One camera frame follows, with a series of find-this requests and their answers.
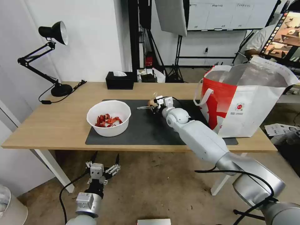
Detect person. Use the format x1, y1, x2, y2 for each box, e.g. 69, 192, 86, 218
243, 23, 279, 63

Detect black lamp power cable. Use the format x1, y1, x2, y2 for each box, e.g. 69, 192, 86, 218
38, 79, 88, 105

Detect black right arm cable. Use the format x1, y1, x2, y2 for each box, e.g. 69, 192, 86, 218
195, 165, 278, 225

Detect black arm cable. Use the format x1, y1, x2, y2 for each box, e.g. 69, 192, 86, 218
195, 165, 278, 225
59, 174, 91, 225

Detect black upright post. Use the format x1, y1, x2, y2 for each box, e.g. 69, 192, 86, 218
127, 0, 147, 83

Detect red canister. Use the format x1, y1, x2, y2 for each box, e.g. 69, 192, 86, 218
145, 51, 154, 68

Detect grey softbox light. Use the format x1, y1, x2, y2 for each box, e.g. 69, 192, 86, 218
154, 0, 190, 37

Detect white cardboard box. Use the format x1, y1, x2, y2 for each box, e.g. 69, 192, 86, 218
137, 67, 166, 83

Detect black table mat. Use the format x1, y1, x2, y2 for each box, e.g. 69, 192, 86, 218
85, 99, 238, 146

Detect white round bowl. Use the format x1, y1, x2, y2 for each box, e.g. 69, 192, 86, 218
86, 100, 132, 137

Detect white whiteboard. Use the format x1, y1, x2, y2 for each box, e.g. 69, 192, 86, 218
187, 0, 281, 32

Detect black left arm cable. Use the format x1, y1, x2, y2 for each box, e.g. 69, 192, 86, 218
59, 174, 91, 225

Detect black tissue box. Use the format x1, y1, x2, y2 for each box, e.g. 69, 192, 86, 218
105, 71, 134, 90

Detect black chair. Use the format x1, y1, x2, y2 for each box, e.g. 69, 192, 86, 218
271, 131, 300, 180

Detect brown trash piece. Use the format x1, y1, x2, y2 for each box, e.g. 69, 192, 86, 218
147, 92, 158, 108

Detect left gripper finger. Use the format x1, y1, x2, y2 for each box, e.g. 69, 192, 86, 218
104, 153, 121, 180
85, 151, 98, 174

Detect black hanging box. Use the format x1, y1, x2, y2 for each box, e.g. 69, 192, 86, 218
139, 0, 153, 29

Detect black light stand tripod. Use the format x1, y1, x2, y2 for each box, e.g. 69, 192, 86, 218
165, 34, 188, 83

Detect black desk lamp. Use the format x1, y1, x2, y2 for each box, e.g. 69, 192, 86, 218
17, 21, 73, 97

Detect pale cylinder bin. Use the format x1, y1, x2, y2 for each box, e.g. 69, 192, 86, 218
0, 184, 29, 225

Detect computer monitor screen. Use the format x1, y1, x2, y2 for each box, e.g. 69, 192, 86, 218
258, 10, 300, 63

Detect red white takeout bag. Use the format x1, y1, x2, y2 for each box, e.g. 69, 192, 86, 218
193, 56, 300, 138

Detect white robot front shell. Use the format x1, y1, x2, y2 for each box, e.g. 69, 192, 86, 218
137, 218, 172, 225

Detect printed white paper sheets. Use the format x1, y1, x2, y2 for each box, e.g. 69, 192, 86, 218
264, 123, 300, 138

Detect white table leg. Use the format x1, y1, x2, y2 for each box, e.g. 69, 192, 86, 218
34, 149, 75, 193
210, 152, 248, 196

